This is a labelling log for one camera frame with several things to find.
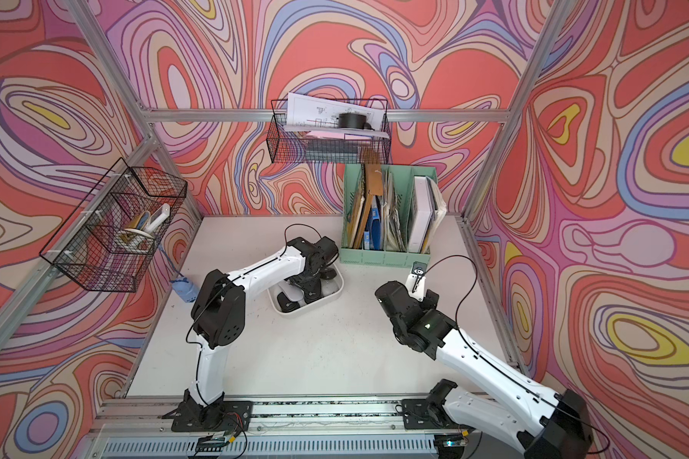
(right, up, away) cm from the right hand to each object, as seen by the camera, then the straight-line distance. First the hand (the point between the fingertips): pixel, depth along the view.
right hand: (411, 294), depth 78 cm
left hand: (-33, +1, +15) cm, 36 cm away
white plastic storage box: (-23, -2, +17) cm, 29 cm away
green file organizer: (-5, +23, +15) cm, 28 cm away
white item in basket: (-68, +21, -3) cm, 72 cm away
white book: (+8, +24, +8) cm, 26 cm away
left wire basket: (-80, +14, -4) cm, 82 cm away
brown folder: (-10, +33, +6) cm, 35 cm away
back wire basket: (-35, +49, +23) cm, 64 cm away
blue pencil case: (-70, -1, +13) cm, 71 cm away
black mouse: (-37, -6, +13) cm, 40 cm away
